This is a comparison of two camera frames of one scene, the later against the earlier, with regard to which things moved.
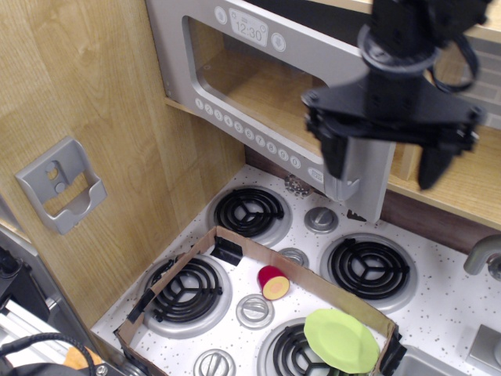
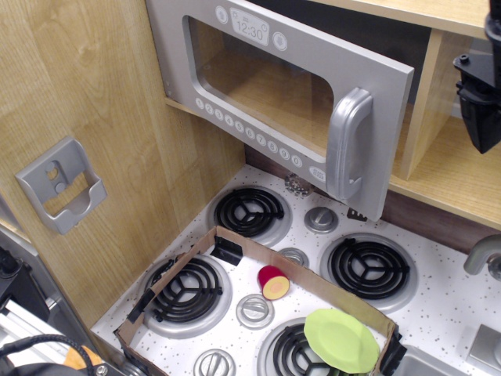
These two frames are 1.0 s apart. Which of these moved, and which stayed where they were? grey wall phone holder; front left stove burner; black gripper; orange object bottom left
Moved: black gripper
Stayed: grey wall phone holder; front left stove burner; orange object bottom left
